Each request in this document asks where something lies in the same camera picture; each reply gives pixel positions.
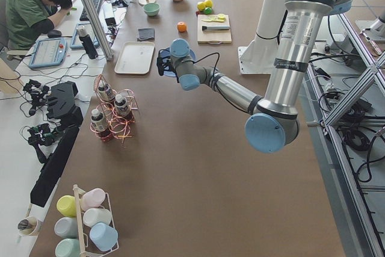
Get yellow plastic cup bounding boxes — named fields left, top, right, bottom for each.
left=57, top=195, right=76, bottom=217

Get orange fruit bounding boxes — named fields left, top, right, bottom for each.
left=177, top=22, right=187, bottom=33

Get black computer mouse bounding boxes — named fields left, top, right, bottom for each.
left=47, top=29, right=62, bottom=39

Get dark drink bottle front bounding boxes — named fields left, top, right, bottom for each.
left=91, top=108, right=109, bottom=132

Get grey folded cloth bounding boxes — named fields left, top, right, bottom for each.
left=137, top=28, right=155, bottom=41

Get seated person in green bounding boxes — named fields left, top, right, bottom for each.
left=5, top=0, right=72, bottom=50

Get pink plastic cup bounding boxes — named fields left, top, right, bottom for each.
left=80, top=188, right=105, bottom=211

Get sliced lemon pieces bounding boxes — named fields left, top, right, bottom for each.
left=202, top=14, right=226, bottom=23

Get wooden cutting board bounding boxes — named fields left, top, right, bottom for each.
left=197, top=14, right=232, bottom=44

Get dark drink bottle middle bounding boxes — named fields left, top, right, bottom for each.
left=114, top=94, right=130, bottom=117

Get black spare gripper parts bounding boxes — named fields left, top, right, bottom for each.
left=23, top=79, right=50, bottom=116

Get yellow lemon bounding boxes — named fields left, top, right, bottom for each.
left=204, top=0, right=213, bottom=8
left=197, top=2, right=206, bottom=11

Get paper cup with tools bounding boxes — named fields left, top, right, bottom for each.
left=17, top=216, right=42, bottom=236

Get black keyboard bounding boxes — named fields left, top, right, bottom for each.
left=79, top=0, right=104, bottom=22

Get blue plastic plate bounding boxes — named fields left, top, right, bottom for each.
left=157, top=47, right=197, bottom=78

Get light blue plastic cup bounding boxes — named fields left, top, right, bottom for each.
left=89, top=223, right=118, bottom=252

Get aluminium frame post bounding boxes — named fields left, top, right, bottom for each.
left=81, top=0, right=114, bottom=61

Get black thermos bottle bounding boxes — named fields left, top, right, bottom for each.
left=76, top=25, right=98, bottom=60

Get dark drink bottle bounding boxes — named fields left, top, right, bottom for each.
left=114, top=94, right=130, bottom=117
left=97, top=82, right=114, bottom=102
left=91, top=108, right=109, bottom=132

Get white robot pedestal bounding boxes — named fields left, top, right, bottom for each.
left=238, top=0, right=286, bottom=75

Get green ceramic bowl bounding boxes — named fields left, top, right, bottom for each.
left=143, top=2, right=160, bottom=17

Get copper wire bottle holder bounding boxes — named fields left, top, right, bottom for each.
left=90, top=74, right=139, bottom=143

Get beige plastic tray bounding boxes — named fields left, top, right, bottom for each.
left=114, top=42, right=155, bottom=75

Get grey plastic cup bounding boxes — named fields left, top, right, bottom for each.
left=54, top=217, right=78, bottom=238

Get dark drink bottle back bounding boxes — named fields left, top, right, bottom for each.
left=97, top=82, right=114, bottom=102

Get white plastic cup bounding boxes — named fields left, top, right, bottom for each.
left=83, top=208, right=112, bottom=227

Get white wire cup rack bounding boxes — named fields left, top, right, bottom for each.
left=73, top=184, right=120, bottom=256

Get black handled knife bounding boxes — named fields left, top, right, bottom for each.
left=202, top=25, right=230, bottom=32

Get pale green plastic cup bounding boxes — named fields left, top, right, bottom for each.
left=55, top=238, right=80, bottom=257

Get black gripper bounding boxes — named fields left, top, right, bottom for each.
left=173, top=69, right=180, bottom=83

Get blue teach pendant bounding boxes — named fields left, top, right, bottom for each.
left=28, top=37, right=67, bottom=69
left=70, top=22, right=99, bottom=49

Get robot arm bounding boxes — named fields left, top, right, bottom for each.
left=169, top=0, right=352, bottom=153

